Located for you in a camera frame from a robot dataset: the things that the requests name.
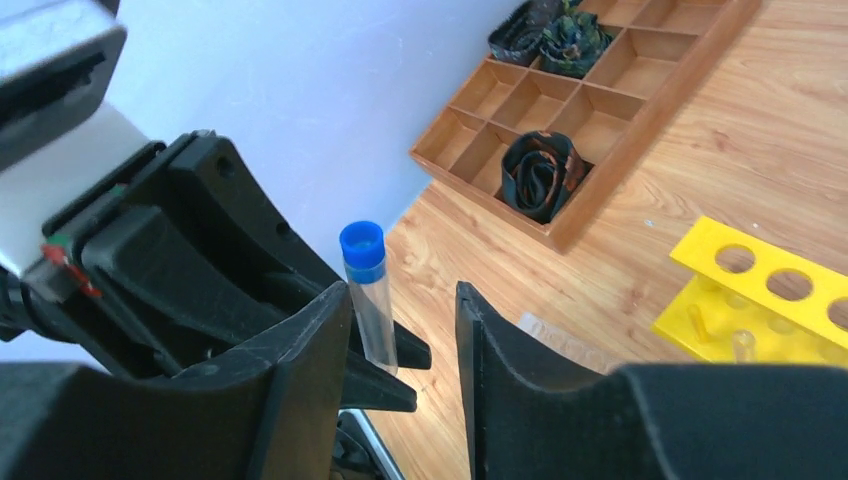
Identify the clear plastic well plate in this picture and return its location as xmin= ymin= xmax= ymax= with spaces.
xmin=517 ymin=312 xmax=624 ymax=374

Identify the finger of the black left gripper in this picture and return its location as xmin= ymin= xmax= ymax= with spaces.
xmin=82 ymin=198 xmax=433 ymax=372
xmin=165 ymin=132 xmax=418 ymax=412

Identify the wooden compartment organizer tray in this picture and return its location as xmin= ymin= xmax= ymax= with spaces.
xmin=410 ymin=0 xmax=760 ymax=252

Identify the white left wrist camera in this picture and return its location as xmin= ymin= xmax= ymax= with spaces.
xmin=1 ymin=1 xmax=148 ymax=276

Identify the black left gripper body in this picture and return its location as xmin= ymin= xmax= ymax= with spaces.
xmin=1 ymin=134 xmax=219 ymax=378

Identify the yellow test tube rack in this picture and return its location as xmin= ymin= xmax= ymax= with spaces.
xmin=652 ymin=216 xmax=847 ymax=368

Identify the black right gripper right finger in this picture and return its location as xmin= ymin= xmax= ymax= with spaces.
xmin=455 ymin=281 xmax=847 ymax=479

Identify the dark floral rolled cloth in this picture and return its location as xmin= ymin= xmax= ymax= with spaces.
xmin=501 ymin=130 xmax=594 ymax=225

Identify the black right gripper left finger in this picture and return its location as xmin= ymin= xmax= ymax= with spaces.
xmin=1 ymin=282 xmax=351 ymax=479

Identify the clear glass tube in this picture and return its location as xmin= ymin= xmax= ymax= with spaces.
xmin=731 ymin=329 xmax=757 ymax=364

